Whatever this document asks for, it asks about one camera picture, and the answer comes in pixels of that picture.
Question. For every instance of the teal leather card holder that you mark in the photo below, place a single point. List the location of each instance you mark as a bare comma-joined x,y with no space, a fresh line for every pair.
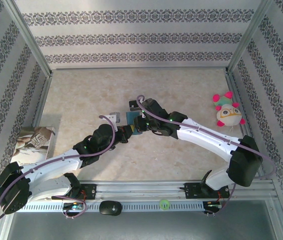
132,118

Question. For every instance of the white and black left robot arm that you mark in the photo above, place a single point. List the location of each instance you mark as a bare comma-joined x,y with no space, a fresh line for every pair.
51,168

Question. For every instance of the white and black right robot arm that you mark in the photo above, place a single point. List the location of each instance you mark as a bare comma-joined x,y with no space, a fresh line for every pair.
206,143

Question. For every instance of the small black box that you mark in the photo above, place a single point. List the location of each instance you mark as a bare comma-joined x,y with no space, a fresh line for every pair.
133,105

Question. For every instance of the plush toy with glasses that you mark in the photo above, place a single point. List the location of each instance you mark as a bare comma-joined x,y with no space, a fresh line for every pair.
227,116

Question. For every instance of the book with sculpture cover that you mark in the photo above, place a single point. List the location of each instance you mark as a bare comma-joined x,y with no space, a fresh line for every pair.
31,147

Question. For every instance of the black computer mouse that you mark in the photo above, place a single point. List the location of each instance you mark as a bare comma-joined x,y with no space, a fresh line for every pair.
110,208

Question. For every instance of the small circuit board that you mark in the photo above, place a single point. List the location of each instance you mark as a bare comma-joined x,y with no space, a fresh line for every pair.
214,205
74,207

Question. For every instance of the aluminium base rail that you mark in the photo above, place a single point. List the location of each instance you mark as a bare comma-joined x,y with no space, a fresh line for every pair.
141,186

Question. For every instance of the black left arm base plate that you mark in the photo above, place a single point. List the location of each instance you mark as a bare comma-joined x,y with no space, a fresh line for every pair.
91,191

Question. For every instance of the aluminium frame cross rail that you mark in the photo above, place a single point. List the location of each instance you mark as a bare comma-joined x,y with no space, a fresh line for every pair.
139,68

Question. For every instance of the aluminium frame side rail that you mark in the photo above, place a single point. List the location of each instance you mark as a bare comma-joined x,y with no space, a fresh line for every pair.
232,85
42,100

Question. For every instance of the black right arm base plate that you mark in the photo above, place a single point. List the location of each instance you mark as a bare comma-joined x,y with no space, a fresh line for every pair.
192,191

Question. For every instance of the aluminium frame post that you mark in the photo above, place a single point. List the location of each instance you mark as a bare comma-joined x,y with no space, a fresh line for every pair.
248,37
29,37

